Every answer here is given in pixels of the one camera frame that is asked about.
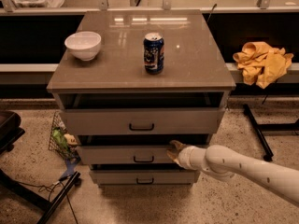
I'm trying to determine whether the black floor cable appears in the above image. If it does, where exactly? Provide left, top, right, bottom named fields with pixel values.
left=18, top=179, right=79, bottom=224

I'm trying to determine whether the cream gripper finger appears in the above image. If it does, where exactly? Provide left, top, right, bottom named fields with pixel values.
left=170, top=140, right=186, bottom=151
left=166, top=150, right=180, bottom=165

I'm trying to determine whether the grey drawer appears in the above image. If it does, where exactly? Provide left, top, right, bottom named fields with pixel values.
left=76, top=145, right=177, bottom=165
left=60, top=108, right=225, bottom=135
left=90, top=170, right=199, bottom=185

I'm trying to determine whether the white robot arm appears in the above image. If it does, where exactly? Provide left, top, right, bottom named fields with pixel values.
left=167, top=140, right=299, bottom=206

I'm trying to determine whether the black stand base left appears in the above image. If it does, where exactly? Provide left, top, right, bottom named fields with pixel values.
left=0, top=168, right=82, bottom=224

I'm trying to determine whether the blue soda can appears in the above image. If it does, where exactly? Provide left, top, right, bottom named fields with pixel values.
left=143, top=32, right=164, bottom=74

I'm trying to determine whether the white ceramic bowl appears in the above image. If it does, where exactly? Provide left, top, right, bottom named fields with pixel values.
left=64, top=31, right=102, bottom=61

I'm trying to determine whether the grey bottom drawer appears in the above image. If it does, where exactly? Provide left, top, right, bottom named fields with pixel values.
left=90, top=170, right=199, bottom=185

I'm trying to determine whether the wire mesh waste basket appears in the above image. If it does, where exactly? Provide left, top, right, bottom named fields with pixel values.
left=49, top=112, right=78, bottom=161

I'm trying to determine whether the grey top drawer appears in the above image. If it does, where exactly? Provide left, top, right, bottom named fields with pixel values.
left=60, top=108, right=225, bottom=135

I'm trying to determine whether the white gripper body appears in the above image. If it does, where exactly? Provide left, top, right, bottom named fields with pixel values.
left=178, top=146, right=207, bottom=171

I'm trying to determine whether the black stand base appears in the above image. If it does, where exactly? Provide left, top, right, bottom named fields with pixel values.
left=0, top=168, right=82, bottom=224
left=243, top=104, right=299, bottom=161

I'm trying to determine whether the grey drawer cabinet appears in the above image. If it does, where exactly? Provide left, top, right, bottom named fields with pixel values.
left=46, top=9, right=236, bottom=189

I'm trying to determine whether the black stand base right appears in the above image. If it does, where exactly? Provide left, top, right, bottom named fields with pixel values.
left=243, top=104, right=299, bottom=161

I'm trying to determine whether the yellow crumpled cloth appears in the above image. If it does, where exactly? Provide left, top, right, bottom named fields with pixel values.
left=233, top=42, right=293, bottom=89

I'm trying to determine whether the dark chair seat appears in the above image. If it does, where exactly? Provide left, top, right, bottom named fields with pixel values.
left=0, top=111, right=25, bottom=153

